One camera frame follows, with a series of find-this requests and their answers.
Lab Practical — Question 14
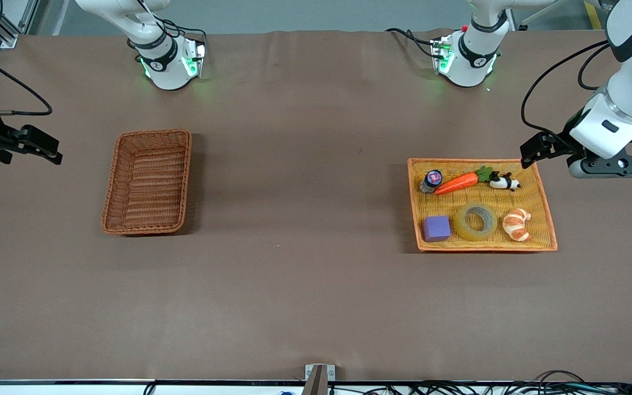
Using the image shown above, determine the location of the black cable bundle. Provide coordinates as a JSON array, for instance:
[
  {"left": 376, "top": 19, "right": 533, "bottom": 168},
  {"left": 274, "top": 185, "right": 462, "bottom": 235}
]
[{"left": 143, "top": 370, "right": 632, "bottom": 395}]

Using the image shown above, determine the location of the left arm base cable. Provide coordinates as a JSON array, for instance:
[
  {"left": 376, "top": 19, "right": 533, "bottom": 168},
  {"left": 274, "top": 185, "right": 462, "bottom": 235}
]
[{"left": 385, "top": 27, "right": 438, "bottom": 60}]

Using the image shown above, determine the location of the orange wicker tray basket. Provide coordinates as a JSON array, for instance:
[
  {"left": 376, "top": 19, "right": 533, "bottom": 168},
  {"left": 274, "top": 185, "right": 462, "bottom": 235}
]
[{"left": 407, "top": 158, "right": 558, "bottom": 253}]

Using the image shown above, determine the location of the right arm base connector plate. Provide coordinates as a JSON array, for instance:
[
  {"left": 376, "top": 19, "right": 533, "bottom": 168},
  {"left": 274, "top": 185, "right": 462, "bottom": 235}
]
[{"left": 183, "top": 41, "right": 207, "bottom": 78}]

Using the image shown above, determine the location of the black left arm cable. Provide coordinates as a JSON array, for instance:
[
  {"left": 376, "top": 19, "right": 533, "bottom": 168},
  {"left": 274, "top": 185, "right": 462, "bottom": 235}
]
[{"left": 521, "top": 39, "right": 613, "bottom": 138}]

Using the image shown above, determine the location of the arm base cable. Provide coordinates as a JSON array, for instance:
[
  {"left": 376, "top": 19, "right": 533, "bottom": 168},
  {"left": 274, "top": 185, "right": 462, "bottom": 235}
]
[
  {"left": 385, "top": 27, "right": 438, "bottom": 60},
  {"left": 127, "top": 0, "right": 210, "bottom": 64}
]

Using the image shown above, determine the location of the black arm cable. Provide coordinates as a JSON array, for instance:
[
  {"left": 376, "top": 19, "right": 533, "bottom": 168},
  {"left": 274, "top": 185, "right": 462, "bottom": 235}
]
[
  {"left": 521, "top": 39, "right": 613, "bottom": 138},
  {"left": 0, "top": 43, "right": 53, "bottom": 117}
]

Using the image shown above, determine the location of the small bottle purple cap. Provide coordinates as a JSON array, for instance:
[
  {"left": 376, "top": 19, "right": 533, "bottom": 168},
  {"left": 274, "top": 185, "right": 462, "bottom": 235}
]
[{"left": 419, "top": 170, "right": 444, "bottom": 194}]

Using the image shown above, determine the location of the clear yellowish tape roll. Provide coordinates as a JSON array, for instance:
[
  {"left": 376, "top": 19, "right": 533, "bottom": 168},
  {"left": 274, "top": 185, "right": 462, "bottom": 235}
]
[{"left": 454, "top": 202, "right": 498, "bottom": 242}]

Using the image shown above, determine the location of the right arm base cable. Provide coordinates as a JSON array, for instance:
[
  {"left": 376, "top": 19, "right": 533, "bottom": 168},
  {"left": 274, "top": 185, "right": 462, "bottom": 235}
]
[{"left": 127, "top": 0, "right": 210, "bottom": 64}]

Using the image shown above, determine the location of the left arm base connector plate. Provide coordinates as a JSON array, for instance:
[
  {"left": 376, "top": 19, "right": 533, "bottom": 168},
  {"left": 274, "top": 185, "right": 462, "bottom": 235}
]
[{"left": 431, "top": 36, "right": 455, "bottom": 75}]

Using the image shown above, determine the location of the purple foam cube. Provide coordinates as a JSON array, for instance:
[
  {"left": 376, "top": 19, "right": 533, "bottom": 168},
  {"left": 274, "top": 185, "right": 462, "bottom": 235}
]
[{"left": 422, "top": 215, "right": 453, "bottom": 243}]

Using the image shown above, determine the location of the metal table edge bracket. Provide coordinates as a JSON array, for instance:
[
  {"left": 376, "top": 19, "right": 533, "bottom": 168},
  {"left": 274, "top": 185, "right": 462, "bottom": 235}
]
[{"left": 304, "top": 364, "right": 336, "bottom": 395}]

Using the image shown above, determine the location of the toy croissant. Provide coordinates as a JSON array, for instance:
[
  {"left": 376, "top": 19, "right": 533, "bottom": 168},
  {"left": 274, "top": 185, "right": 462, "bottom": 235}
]
[{"left": 503, "top": 208, "right": 532, "bottom": 242}]

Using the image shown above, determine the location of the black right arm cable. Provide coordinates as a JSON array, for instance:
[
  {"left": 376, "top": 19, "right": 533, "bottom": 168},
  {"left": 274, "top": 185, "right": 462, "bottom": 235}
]
[{"left": 0, "top": 43, "right": 53, "bottom": 117}]

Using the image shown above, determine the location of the aluminium frame profile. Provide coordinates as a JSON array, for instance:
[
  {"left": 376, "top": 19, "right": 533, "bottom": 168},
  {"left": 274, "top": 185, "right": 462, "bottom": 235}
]
[{"left": 0, "top": 0, "right": 40, "bottom": 50}]

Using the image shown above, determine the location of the orange toy carrot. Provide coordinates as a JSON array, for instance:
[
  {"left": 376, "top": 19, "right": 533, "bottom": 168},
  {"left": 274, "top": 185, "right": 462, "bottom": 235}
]
[{"left": 434, "top": 166, "right": 494, "bottom": 196}]

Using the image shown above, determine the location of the white table edge rail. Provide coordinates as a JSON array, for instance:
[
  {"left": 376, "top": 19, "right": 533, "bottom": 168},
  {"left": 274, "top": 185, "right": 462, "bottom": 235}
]
[{"left": 0, "top": 380, "right": 632, "bottom": 395}]

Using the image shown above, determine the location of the black white panda toy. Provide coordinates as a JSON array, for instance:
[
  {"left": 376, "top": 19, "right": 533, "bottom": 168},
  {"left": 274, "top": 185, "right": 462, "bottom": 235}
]
[{"left": 489, "top": 172, "right": 521, "bottom": 192}]

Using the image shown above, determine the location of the brown wicker basket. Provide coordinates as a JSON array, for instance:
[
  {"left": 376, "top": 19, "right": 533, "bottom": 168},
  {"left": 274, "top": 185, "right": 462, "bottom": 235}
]
[{"left": 101, "top": 129, "right": 193, "bottom": 236}]

